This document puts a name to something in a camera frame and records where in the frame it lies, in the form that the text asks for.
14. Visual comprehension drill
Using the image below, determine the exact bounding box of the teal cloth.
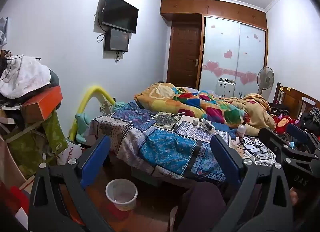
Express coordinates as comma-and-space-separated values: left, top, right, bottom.
75, 101, 130, 145

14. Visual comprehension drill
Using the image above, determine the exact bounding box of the wooden overhead cabinet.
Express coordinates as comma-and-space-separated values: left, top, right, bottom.
160, 0, 267, 30

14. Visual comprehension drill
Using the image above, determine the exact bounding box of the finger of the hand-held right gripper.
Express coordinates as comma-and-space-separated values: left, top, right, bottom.
286, 123, 320, 153
258, 128, 318, 170

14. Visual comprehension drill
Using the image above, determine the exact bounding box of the black wall television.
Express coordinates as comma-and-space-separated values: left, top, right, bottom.
97, 0, 139, 34

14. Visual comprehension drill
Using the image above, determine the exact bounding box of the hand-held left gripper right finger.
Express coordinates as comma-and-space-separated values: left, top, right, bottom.
210, 135, 294, 232

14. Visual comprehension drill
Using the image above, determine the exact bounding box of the clear plastic waste bucket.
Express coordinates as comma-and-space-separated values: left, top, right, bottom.
105, 179, 138, 212

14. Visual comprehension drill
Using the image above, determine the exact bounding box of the white shopping bag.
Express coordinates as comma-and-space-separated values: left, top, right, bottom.
57, 140, 83, 166

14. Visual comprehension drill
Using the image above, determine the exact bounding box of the orange cardboard box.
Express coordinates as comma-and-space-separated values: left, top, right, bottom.
20, 86, 63, 123

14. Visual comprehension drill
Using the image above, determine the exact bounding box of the blue patchwork bedspread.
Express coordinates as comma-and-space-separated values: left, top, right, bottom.
89, 101, 242, 182

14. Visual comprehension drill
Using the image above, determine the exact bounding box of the tangle of cables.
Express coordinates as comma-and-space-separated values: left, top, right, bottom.
240, 137, 278, 166

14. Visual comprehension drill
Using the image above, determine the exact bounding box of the small white cabinet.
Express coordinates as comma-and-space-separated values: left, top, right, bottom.
216, 78, 236, 97

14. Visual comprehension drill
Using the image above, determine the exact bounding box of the person's leg in dark trousers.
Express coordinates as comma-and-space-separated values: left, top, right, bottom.
172, 181, 227, 232

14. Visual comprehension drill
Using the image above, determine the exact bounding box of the white bottle with black cap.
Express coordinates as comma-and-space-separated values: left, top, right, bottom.
236, 120, 247, 139

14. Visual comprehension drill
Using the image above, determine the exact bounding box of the standing electric fan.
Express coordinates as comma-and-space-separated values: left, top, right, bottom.
257, 67, 275, 96

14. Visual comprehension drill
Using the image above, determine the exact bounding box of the black wall box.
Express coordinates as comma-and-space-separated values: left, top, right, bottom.
104, 28, 130, 52

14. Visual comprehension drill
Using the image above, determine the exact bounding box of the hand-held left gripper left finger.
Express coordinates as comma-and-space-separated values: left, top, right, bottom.
27, 135, 112, 232

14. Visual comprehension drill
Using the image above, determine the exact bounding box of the white disposable razor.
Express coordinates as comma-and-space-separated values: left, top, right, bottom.
200, 120, 215, 132

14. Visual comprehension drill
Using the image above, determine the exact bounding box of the green patterned bag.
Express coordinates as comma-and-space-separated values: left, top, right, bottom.
5, 111, 68, 177

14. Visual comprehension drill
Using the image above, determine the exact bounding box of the red plush cloth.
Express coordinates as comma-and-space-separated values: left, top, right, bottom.
274, 115, 299, 131

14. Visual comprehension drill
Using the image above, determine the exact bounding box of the person's right hand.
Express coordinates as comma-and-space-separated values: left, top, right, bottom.
290, 188, 300, 209

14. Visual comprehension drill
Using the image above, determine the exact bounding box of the frosted sliding wardrobe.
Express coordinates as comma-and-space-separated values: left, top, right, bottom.
200, 16, 267, 98

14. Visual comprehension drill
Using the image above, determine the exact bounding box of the white cloth pile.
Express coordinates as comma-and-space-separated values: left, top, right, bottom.
0, 55, 53, 99

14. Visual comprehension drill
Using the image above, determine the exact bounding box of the dark cushion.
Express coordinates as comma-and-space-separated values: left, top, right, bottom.
49, 70, 60, 90

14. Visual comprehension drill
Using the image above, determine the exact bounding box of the yellow foam tube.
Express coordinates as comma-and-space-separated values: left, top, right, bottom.
69, 85, 116, 141

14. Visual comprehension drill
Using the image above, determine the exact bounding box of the brown wooden door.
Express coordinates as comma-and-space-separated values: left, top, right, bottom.
167, 21, 202, 90

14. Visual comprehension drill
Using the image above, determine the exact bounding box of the colourful fleece blanket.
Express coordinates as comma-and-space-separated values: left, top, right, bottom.
134, 82, 277, 131

